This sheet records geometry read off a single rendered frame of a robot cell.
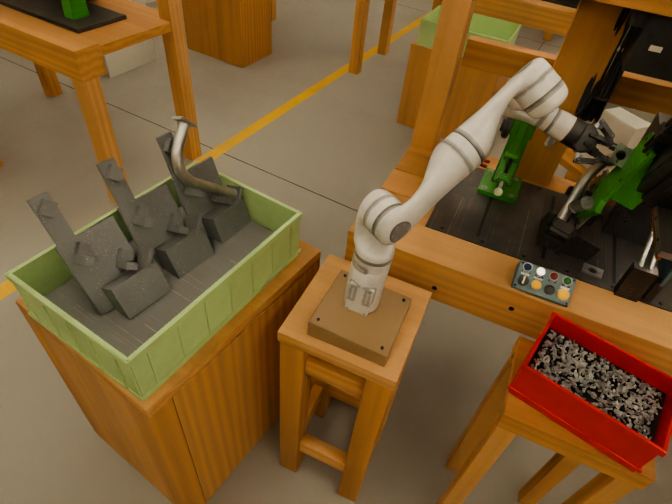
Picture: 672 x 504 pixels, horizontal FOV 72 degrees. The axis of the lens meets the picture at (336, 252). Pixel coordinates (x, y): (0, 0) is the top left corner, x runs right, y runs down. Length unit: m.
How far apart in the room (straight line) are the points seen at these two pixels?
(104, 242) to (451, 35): 1.21
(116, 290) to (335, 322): 0.53
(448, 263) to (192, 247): 0.72
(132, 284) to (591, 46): 1.44
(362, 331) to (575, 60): 1.05
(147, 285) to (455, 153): 0.81
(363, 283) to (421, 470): 1.07
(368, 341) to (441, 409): 1.05
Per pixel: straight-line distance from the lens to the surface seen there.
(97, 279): 1.28
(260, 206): 1.44
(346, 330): 1.15
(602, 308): 1.45
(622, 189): 1.44
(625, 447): 1.27
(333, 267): 1.35
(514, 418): 1.25
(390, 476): 1.97
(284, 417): 1.58
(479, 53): 1.79
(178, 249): 1.32
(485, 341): 2.41
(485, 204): 1.63
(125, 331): 1.26
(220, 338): 1.27
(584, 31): 1.66
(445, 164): 1.00
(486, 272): 1.38
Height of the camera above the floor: 1.82
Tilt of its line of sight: 44 degrees down
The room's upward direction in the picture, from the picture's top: 7 degrees clockwise
